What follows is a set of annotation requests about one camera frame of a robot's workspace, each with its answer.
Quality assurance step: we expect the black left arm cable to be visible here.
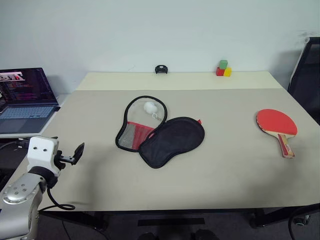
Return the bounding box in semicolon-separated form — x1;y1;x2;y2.
46;185;76;211

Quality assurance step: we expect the black table frame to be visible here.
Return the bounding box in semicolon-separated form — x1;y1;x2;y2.
37;202;320;232

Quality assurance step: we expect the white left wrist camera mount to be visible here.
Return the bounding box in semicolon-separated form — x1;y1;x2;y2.
26;136;60;177

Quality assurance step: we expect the red table tennis paddle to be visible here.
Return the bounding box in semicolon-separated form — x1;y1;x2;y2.
255;108;299;159

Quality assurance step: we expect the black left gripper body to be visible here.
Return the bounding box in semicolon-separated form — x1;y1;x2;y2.
55;149;76;172

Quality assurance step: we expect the black zippered paddle case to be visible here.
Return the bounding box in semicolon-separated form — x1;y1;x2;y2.
115;95;206;170

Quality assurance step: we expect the black caster wheel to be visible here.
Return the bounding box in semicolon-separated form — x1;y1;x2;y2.
293;214;311;228

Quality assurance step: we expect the white ping pong ball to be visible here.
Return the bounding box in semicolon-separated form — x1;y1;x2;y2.
143;101;157;114

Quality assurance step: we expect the small black clip device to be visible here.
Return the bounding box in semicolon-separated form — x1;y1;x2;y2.
154;64;169;75

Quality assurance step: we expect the small white ring clip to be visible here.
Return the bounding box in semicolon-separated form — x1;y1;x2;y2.
150;111;164;123

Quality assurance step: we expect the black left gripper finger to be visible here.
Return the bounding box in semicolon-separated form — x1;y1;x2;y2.
71;142;85;166

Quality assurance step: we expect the white side table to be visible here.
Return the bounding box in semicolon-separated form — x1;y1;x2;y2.
0;93;70;141

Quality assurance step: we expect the black office chair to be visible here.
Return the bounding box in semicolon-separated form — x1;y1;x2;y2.
287;36;320;126

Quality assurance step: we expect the open dark laptop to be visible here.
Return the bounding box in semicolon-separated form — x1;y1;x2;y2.
0;67;62;135

